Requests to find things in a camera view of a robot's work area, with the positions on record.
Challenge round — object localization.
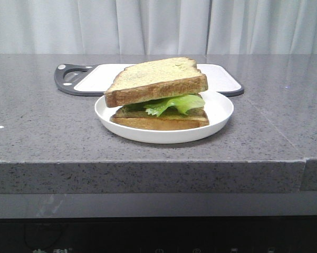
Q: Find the green lettuce leaf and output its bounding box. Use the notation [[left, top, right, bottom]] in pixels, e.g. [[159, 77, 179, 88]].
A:
[[121, 94, 205, 117]]

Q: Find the toasted bread slice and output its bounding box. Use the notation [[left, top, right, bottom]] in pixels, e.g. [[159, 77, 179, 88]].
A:
[[110, 106, 209, 131], [104, 57, 208, 108]]

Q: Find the white round plate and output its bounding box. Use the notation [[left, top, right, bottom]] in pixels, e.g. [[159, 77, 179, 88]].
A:
[[94, 90, 234, 144]]

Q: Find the white cutting board grey rim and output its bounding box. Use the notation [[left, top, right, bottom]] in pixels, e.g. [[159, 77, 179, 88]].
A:
[[54, 63, 244, 97]]

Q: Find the black appliance front panel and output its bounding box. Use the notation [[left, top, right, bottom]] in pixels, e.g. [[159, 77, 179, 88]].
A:
[[0, 216, 317, 252]]

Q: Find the white curtain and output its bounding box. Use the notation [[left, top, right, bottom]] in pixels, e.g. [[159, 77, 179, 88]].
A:
[[0, 1, 317, 55]]

